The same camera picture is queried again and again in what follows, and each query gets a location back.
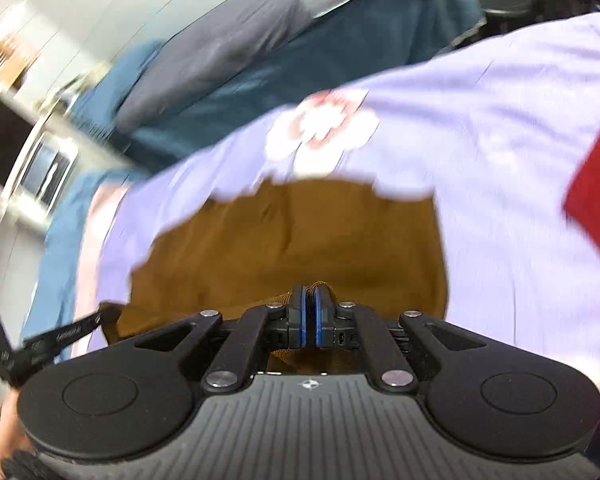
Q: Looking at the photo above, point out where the brown knit sweater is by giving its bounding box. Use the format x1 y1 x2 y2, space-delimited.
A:
99 176 449 376

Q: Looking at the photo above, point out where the person's left hand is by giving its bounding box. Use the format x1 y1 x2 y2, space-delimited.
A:
0 389 32 479

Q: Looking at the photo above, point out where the teal blue duvet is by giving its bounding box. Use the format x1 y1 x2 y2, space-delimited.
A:
19 168 148 341

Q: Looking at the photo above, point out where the white bedside machine with knobs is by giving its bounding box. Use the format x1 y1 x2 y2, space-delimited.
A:
0 54 124 234

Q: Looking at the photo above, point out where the purple floral bed sheet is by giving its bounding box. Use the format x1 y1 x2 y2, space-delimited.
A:
71 12 600 389

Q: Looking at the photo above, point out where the dark grey blanket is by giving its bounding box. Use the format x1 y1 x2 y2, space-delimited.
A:
116 0 351 133

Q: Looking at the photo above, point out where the black round stool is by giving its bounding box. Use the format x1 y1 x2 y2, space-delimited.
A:
479 0 538 37

